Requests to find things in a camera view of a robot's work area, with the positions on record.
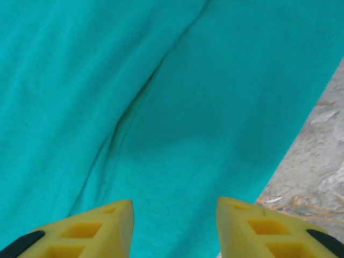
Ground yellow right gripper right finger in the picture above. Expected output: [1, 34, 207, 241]
[217, 196, 344, 258]

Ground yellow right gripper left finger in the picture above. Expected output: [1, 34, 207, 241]
[0, 199, 134, 258]

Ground teal t-shirt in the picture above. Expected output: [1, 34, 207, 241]
[0, 0, 344, 258]

